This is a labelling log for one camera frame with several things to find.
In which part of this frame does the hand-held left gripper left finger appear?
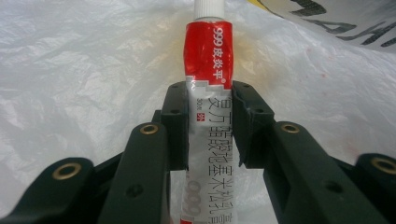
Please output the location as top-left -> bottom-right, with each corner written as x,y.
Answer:
97,81 -> 190,224

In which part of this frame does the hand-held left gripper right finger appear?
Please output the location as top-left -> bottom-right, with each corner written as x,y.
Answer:
232,79 -> 390,224

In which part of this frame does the clear smiley plastic bag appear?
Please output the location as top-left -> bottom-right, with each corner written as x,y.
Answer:
0,0 -> 396,224

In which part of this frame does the red and white ointment tube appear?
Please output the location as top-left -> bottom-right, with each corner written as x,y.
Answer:
170,0 -> 241,224

